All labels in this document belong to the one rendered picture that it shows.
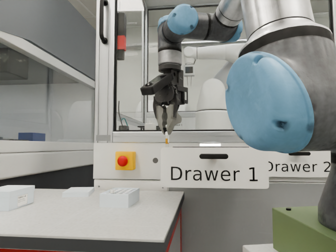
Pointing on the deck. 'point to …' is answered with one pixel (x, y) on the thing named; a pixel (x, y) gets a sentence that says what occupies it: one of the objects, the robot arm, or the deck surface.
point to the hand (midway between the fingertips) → (165, 130)
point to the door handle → (102, 20)
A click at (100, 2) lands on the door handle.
